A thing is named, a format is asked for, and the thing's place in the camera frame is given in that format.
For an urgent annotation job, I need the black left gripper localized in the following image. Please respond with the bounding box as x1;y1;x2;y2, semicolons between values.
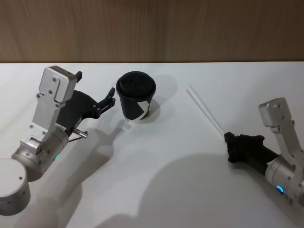
56;71;116;134

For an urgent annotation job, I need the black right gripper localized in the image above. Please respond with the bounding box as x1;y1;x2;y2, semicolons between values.
224;132;279;177

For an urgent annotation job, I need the thin white straw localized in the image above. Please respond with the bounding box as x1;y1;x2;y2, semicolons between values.
186;85;226;136

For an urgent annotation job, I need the black paper cup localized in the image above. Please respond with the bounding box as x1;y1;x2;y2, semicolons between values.
117;91;161;124

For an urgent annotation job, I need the black plastic cup lid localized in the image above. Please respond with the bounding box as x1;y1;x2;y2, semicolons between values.
115;70;157;99

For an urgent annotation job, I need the thin dark cable silver plug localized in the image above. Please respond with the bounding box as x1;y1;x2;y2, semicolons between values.
68;129;89;143

